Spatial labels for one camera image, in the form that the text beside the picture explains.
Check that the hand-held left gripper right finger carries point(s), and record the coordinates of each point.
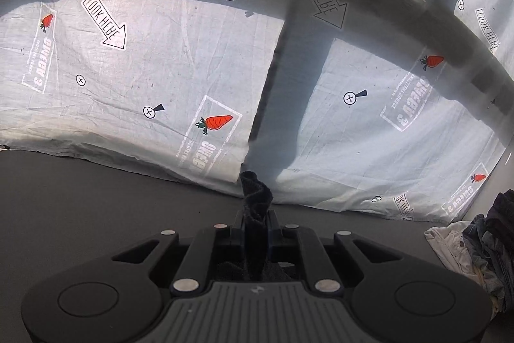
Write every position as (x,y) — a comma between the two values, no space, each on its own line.
(277,237)

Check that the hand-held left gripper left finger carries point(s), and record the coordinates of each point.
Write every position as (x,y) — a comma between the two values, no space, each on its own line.
(235,237)

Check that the white printed sheet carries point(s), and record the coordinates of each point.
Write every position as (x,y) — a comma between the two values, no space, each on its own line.
(160,65)

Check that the dark navy knit garment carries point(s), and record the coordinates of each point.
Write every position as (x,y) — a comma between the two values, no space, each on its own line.
(255,198)

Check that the stack of folded clothes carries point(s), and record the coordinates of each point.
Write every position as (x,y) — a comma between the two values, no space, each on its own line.
(482,246)

